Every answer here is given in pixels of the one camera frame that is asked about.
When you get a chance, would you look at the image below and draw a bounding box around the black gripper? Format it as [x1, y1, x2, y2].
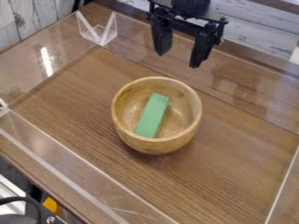
[146, 0, 228, 68]

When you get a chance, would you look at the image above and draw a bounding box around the green rectangular block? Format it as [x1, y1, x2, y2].
[134, 93, 169, 138]

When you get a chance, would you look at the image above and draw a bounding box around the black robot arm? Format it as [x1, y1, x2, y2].
[146, 0, 228, 68]

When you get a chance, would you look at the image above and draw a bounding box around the brown wooden bowl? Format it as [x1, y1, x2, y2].
[110, 76, 201, 155]

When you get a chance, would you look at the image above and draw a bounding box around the yellow tag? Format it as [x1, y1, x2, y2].
[41, 197, 58, 214]

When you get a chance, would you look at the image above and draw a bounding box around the clear acrylic corner bracket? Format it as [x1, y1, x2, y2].
[76, 10, 117, 46]

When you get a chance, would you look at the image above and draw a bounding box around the clear acrylic tray wall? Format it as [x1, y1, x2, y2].
[0, 106, 178, 224]

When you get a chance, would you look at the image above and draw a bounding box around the black cable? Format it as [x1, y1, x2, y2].
[0, 196, 42, 224]

